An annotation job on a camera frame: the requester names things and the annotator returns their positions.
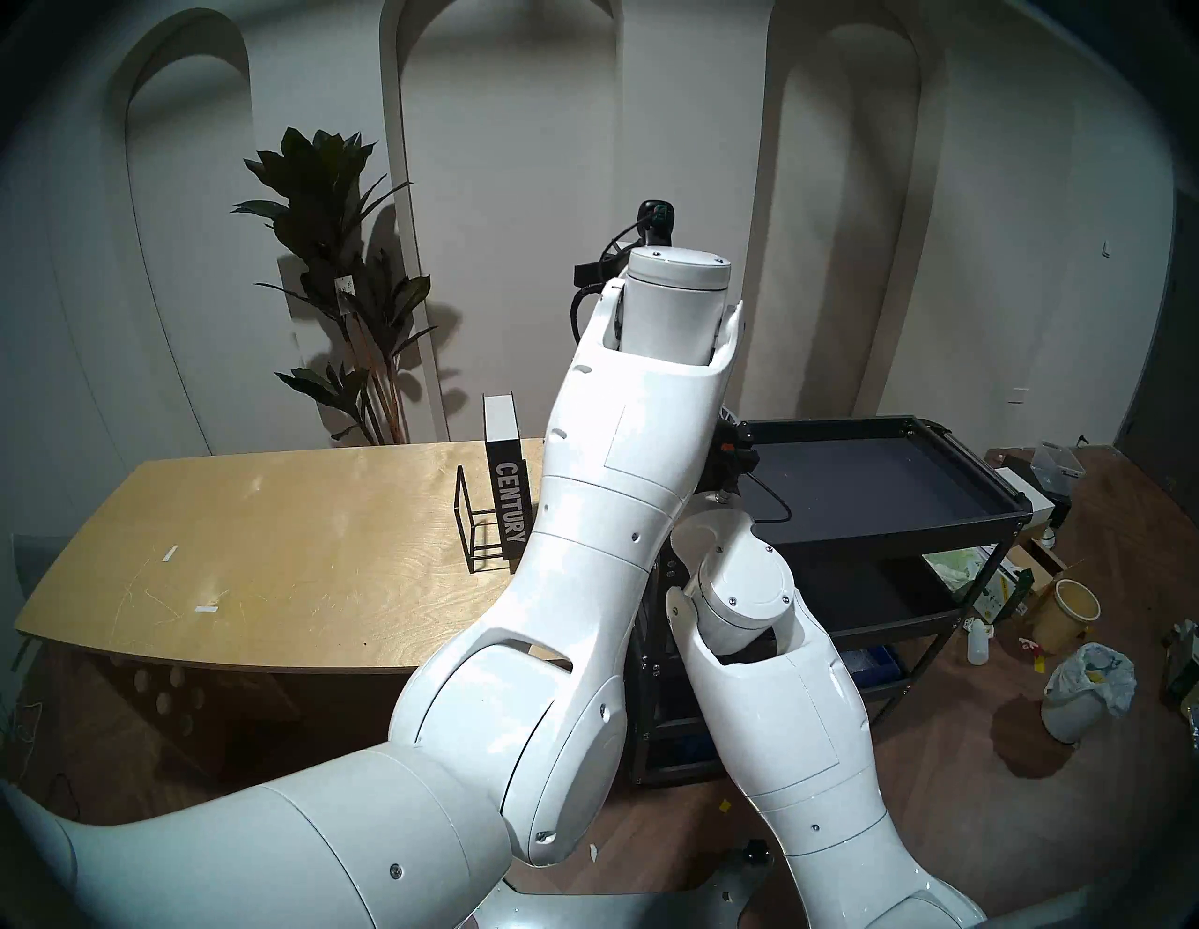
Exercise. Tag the white bagged trash bin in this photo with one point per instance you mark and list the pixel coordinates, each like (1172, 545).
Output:
(1088, 693)

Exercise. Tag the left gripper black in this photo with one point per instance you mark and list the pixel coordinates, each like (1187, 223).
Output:
(595, 275)

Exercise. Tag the clear plastic container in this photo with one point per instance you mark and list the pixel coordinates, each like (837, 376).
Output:
(1058, 465)

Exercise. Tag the white rectangular box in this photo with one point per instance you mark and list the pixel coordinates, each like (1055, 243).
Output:
(1026, 492)

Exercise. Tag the black star knob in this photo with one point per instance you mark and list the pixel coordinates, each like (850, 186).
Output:
(755, 852)

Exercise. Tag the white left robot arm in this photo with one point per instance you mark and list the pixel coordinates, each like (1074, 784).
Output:
(581, 581)

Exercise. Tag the small white bottle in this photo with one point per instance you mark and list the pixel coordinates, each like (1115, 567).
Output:
(978, 644)

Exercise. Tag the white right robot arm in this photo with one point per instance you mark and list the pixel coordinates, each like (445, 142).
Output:
(787, 712)

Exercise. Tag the beige plastic bucket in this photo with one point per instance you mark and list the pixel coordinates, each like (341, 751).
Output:
(1066, 618)

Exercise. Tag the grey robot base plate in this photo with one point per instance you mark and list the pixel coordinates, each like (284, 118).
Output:
(740, 894)

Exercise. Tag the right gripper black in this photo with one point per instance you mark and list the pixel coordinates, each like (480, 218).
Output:
(733, 459)

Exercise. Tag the black metal utility cart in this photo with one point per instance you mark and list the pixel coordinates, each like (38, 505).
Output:
(871, 478)

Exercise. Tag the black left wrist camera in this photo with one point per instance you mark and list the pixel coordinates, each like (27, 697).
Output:
(657, 220)

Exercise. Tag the green printed package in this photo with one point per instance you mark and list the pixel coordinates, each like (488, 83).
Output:
(960, 576)

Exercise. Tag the open cardboard box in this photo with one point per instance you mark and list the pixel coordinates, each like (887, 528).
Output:
(1030, 571)

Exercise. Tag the dark door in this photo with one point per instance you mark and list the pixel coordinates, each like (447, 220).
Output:
(1171, 393)

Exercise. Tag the dark green carton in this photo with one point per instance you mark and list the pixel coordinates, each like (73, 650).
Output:
(1182, 665)

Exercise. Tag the black Century book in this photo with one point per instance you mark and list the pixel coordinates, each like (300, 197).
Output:
(509, 487)

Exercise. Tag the tall dark green plant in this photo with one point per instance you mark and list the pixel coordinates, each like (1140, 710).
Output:
(328, 243)

